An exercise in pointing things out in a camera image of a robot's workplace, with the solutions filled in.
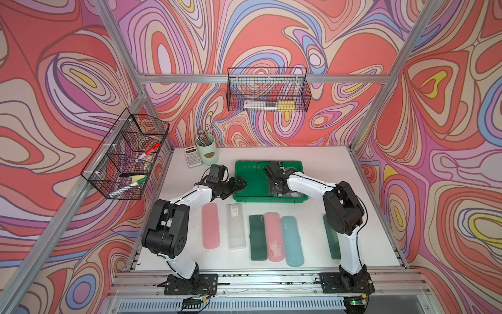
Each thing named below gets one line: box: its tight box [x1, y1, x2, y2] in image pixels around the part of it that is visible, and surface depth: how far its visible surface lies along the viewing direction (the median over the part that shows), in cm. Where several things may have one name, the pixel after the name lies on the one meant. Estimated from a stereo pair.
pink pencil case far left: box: [201, 202, 221, 250], surface depth 90 cm
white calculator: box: [183, 145, 202, 169], surface depth 114 cm
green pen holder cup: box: [196, 133, 219, 167], surface depth 107 cm
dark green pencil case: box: [249, 214, 268, 262], surface depth 86 cm
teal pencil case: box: [281, 215, 305, 268], surface depth 84 cm
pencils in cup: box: [196, 130, 210, 147], surface depth 104 cm
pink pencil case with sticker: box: [264, 211, 285, 263], surface depth 86 cm
